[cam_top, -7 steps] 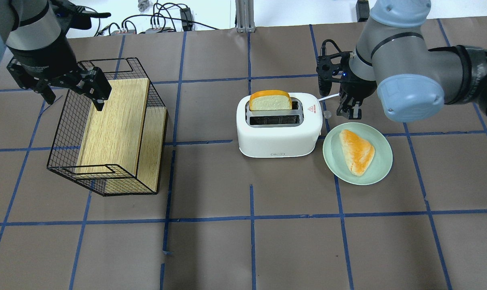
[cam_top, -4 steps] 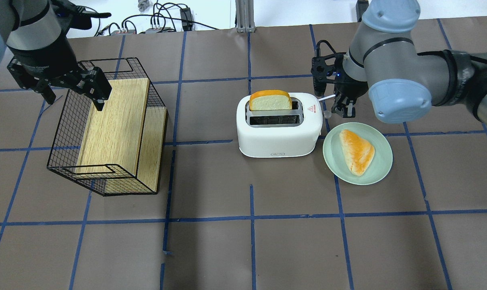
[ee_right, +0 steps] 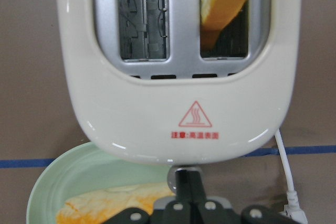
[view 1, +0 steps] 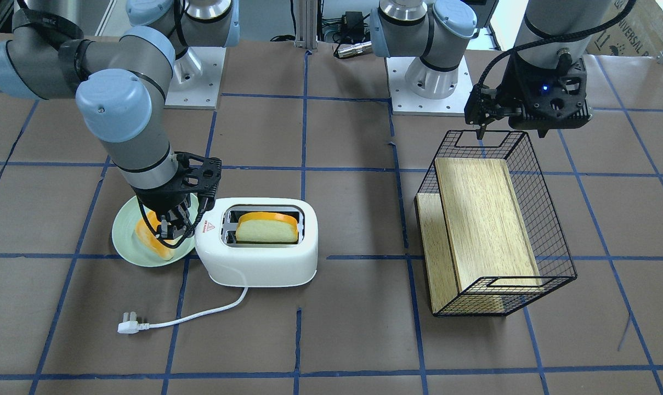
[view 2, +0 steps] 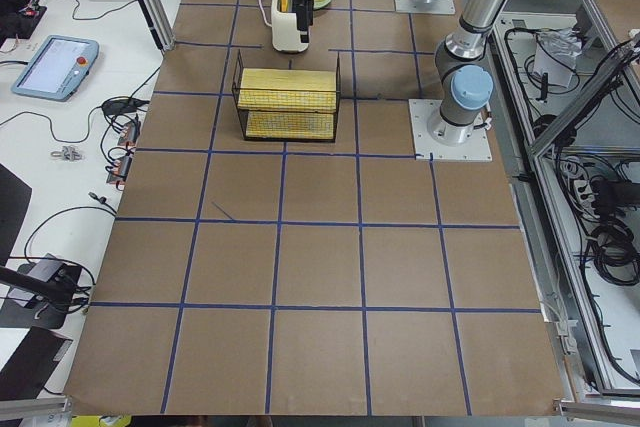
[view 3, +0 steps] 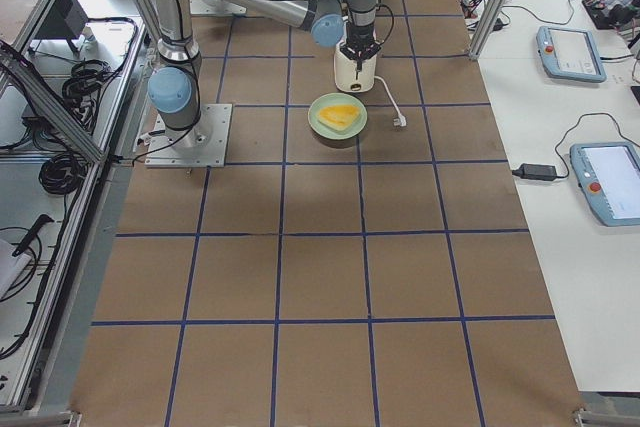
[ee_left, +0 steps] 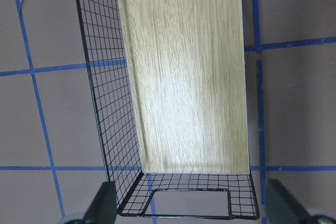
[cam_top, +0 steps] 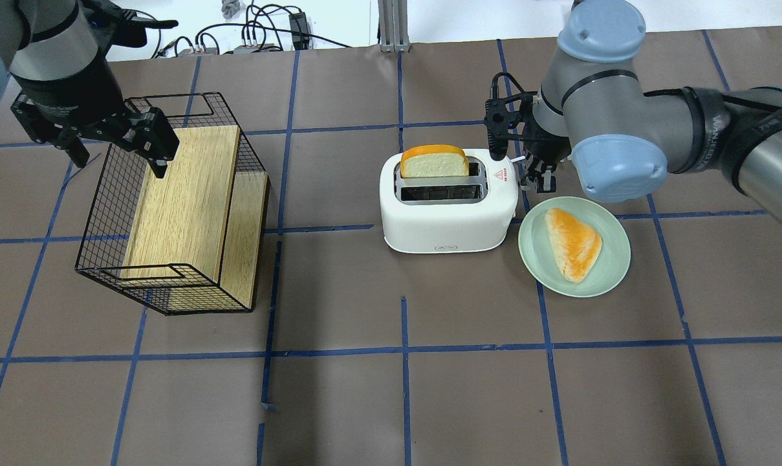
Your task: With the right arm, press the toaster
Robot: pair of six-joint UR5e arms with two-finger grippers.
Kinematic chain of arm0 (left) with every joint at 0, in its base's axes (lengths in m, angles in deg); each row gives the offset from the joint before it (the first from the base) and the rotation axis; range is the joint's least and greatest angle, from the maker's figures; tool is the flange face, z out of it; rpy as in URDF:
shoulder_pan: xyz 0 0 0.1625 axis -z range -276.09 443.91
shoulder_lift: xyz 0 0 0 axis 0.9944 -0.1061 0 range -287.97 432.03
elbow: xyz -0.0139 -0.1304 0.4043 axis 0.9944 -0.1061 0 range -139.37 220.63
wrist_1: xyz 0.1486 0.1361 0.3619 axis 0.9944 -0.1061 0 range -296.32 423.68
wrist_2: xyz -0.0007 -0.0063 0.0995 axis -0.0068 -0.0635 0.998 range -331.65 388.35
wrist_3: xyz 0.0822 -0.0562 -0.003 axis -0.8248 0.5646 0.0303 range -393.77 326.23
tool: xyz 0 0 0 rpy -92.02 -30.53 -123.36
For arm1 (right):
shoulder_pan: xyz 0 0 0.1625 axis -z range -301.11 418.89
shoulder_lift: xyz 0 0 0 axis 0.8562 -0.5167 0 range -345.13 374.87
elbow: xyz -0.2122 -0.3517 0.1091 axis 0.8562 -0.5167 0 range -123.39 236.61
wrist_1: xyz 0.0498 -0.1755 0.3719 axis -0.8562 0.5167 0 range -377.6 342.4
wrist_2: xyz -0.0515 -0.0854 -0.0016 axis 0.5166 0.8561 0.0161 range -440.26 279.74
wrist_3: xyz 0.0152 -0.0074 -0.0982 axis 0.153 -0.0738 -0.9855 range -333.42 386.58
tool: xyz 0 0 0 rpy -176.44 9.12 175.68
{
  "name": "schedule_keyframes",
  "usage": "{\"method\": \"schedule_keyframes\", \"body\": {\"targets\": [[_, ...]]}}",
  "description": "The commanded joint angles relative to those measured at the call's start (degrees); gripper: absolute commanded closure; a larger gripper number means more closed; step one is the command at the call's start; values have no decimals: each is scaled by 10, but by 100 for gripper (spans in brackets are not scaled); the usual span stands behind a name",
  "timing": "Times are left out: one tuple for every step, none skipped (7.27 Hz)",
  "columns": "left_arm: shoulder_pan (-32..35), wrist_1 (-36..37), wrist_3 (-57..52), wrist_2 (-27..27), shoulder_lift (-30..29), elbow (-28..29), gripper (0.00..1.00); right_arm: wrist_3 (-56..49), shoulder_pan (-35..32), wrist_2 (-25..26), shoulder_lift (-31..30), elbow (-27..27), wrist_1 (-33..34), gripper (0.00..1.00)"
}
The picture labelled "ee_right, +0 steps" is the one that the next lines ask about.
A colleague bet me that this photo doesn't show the light green plate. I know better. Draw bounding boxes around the light green plate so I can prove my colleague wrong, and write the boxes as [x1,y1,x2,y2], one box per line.
[26,143,170,223]

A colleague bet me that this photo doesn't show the triangular bread on plate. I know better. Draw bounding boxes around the triangular bread on plate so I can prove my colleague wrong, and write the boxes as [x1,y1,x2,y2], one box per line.
[56,183,174,223]

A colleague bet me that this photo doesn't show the white toaster power cord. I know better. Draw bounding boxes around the white toaster power cord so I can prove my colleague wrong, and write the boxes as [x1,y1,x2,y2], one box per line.
[274,129,308,224]

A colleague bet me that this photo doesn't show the white two-slot toaster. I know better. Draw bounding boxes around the white two-slot toaster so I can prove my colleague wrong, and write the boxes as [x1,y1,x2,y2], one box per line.
[57,0,301,166]

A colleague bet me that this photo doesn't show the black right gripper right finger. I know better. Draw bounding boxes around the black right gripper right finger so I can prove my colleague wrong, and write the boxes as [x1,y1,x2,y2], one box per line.
[187,171,218,223]

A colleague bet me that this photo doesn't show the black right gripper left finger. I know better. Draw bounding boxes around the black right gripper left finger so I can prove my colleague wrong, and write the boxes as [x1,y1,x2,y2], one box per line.
[175,170,195,223]

